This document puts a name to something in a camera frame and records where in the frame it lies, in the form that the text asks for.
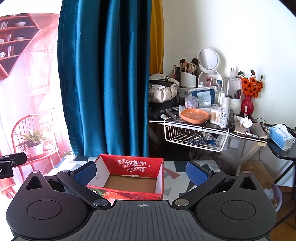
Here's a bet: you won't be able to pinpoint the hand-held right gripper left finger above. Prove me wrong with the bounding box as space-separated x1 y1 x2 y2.
24 162 111 209

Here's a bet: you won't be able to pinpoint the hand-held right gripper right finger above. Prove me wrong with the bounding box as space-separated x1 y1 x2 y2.
172 161 259 208

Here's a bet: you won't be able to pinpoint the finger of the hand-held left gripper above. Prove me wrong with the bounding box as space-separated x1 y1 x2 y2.
0 152 27 168

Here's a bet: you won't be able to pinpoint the red cardboard box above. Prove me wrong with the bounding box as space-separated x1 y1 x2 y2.
86 154 164 201

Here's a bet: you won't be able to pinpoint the geometric patterned tablecloth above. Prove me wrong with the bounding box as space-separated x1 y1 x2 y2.
46 155 223 205

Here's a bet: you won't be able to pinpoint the pile of blue wrappers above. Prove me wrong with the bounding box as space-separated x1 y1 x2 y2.
187 132 217 146

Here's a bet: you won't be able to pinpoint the black vanity table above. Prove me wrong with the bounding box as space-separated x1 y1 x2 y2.
148 111 270 142

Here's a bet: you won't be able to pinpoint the orange plastic tray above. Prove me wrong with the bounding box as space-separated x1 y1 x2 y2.
180 109 211 124

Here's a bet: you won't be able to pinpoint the brown paper bag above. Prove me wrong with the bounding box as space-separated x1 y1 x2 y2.
240 160 275 193

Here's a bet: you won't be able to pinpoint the cotton swab box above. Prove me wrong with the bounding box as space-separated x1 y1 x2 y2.
210 106 222 126

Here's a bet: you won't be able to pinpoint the white spray can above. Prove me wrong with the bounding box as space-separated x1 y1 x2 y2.
219 97 231 129

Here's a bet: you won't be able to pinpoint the crumpled white tissue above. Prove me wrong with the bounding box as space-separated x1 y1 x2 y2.
234 115 253 128

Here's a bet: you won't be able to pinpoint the pink round container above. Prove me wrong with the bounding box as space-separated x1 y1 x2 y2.
184 96 199 109

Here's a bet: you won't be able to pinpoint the black bag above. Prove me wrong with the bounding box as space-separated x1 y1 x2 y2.
149 98 180 117

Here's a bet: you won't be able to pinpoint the blue flat packet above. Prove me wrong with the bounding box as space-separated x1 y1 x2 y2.
188 86 216 108

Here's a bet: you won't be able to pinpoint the printed pink backdrop cloth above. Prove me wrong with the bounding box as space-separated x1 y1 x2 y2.
0 13 73 204

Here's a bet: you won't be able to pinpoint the red vase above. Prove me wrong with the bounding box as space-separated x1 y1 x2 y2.
241 96 254 116

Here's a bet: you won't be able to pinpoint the purple bin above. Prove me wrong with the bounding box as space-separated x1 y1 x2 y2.
269 183 282 213

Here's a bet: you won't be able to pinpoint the black side table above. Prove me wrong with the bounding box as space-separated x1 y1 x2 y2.
266 130 296 161

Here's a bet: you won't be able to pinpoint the clear cosmetics organizer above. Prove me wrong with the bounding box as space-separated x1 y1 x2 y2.
223 76 242 110

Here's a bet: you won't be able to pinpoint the blue tissue box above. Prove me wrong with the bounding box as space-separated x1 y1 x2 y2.
269 124 296 150

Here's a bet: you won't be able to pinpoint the white round cosmetics stand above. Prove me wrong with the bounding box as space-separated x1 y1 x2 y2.
198 70 224 88

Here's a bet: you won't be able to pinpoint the blue curtain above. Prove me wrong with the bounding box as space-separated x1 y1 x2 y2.
57 0 153 158

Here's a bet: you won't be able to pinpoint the orange artificial flowers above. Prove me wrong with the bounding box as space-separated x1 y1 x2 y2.
237 69 264 99

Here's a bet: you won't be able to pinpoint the white oval case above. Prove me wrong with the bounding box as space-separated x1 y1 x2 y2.
149 73 167 81

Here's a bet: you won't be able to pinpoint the bunch of makeup brushes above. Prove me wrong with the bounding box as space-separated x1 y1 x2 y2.
171 58 200 79

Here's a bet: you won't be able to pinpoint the round white vanity mirror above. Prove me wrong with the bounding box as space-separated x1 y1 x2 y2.
196 48 221 71

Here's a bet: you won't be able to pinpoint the yellow curtain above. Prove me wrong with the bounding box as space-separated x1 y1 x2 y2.
150 0 164 75

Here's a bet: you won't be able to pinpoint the white wire basket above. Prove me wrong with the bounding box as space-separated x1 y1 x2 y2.
163 118 230 153

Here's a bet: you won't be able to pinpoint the beige drawstring bag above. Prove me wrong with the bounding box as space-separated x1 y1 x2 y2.
149 81 180 103

